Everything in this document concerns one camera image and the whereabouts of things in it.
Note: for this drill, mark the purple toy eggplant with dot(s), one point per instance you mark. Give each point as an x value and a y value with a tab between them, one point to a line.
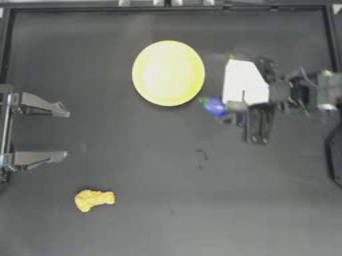
213	106

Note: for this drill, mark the yellow round plate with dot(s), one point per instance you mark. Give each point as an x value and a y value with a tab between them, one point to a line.
168	73

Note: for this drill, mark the yellow fried chicken toy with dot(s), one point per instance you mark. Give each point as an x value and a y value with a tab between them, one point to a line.
92	199

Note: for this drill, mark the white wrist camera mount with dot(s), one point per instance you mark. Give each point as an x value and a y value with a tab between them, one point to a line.
243	81

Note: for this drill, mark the black table frame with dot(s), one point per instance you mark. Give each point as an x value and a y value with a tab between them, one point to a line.
177	6

